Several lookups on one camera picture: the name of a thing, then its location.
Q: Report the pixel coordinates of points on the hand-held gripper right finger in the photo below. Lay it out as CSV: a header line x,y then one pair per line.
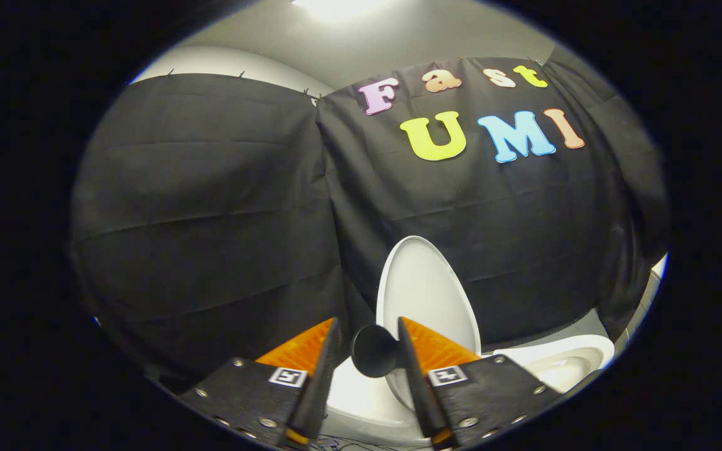
x,y
416,382

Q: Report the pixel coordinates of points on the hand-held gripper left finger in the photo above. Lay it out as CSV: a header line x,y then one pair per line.
x,y
320,382

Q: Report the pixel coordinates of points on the white toilet lid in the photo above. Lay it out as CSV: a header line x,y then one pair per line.
x,y
427,294

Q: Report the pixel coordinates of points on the white toilet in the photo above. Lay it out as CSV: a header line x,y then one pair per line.
x,y
561,366

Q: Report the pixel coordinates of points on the black backdrop cloth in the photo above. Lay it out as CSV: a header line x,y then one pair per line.
x,y
210,219

